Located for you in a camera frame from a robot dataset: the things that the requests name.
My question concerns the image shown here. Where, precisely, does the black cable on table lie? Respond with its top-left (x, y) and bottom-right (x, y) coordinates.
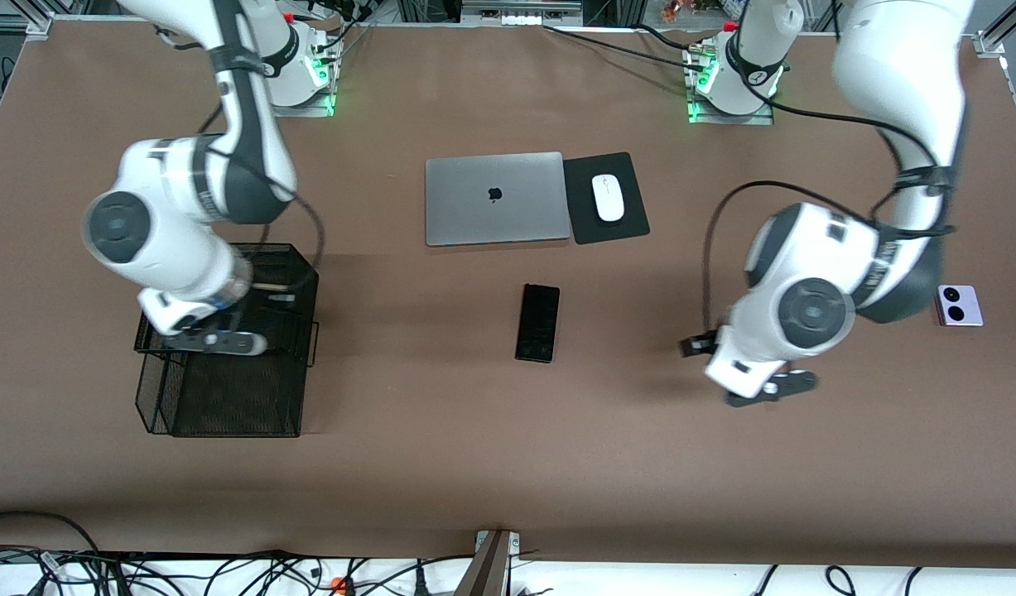
top-left (543, 24), bottom-right (707, 71)

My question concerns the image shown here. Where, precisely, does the silver closed laptop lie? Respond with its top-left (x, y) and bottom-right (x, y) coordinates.
top-left (425, 151), bottom-right (573, 248)

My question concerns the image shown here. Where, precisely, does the lavender flip phone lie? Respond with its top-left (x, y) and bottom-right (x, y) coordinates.
top-left (936, 284), bottom-right (985, 327)

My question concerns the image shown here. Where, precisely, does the white computer mouse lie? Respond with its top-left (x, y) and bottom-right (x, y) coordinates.
top-left (591, 174), bottom-right (626, 223)

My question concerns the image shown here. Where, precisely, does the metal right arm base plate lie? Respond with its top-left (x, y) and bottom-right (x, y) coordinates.
top-left (272, 87), bottom-right (336, 118)

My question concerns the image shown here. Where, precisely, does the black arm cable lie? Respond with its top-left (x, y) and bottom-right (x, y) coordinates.
top-left (701, 0), bottom-right (960, 334)
top-left (195, 106), bottom-right (327, 292)

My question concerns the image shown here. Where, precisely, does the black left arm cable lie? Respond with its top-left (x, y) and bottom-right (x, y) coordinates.
top-left (701, 0), bottom-right (960, 334)

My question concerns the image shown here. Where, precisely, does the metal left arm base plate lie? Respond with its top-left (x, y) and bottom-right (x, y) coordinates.
top-left (688, 98), bottom-right (775, 127)

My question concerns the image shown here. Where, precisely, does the black mouse pad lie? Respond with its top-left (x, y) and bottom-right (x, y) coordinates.
top-left (562, 151), bottom-right (651, 246)

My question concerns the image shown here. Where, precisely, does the long black smartphone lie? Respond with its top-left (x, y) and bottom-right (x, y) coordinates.
top-left (514, 283), bottom-right (561, 364)

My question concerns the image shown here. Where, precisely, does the grey metal camera pole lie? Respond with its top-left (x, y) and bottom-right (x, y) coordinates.
top-left (454, 530), bottom-right (521, 596)

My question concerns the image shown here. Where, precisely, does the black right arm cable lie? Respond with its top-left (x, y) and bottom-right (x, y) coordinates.
top-left (195, 106), bottom-right (327, 292)

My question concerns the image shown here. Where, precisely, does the black looped floor cable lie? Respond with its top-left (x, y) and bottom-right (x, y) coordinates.
top-left (0, 511), bottom-right (107, 596)

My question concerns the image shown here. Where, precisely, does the white power strip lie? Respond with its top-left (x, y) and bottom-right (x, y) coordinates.
top-left (462, 0), bottom-right (585, 26)

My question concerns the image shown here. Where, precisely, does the black mesh two-tier tray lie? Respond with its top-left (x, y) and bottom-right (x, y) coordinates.
top-left (133, 242), bottom-right (320, 439)

